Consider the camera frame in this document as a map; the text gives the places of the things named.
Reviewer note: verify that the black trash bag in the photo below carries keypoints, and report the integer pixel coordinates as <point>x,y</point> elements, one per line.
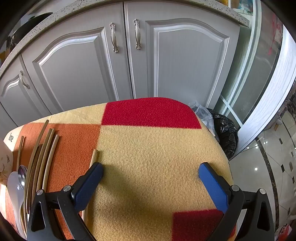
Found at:
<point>225,136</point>

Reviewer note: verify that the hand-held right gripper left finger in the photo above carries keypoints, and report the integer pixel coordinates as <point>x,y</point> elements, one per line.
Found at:
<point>89,185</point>

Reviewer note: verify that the checkered red orange yellow blanket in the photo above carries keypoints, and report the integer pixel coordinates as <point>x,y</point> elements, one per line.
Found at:
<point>150,150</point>

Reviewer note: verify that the black wok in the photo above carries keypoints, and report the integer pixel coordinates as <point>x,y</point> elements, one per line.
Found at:
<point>30,23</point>

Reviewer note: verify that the metal spoon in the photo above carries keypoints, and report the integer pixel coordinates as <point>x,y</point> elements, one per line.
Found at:
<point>22,173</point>

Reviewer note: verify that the red package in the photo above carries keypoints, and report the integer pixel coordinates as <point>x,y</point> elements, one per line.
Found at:
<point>285,231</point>

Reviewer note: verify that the red paper decoration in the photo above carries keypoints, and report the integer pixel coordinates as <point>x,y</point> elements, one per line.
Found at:
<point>276,30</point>

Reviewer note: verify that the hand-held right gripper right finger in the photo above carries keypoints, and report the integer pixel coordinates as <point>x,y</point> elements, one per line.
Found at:
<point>211,185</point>

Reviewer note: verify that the floral white cup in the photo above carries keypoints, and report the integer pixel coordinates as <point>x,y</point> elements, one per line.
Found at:
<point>4,162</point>

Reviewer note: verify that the clear plastic bag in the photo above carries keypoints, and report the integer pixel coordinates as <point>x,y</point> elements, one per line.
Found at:
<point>203,113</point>

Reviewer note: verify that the white wood-grain panel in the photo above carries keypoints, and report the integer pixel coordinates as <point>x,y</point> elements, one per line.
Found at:
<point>270,104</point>

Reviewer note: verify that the glass sliding door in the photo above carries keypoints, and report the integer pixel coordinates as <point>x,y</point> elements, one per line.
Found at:
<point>254,69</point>

